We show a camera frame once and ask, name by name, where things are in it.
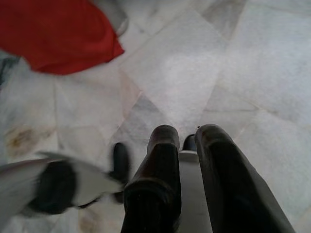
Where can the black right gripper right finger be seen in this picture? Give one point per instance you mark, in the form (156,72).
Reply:
(233,194)

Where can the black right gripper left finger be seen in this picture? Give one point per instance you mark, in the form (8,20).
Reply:
(153,199)

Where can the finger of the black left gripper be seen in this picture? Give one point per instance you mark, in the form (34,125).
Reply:
(121,160)

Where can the red pillow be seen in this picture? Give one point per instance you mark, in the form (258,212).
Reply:
(58,36)

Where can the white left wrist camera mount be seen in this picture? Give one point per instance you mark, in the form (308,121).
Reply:
(94,180)

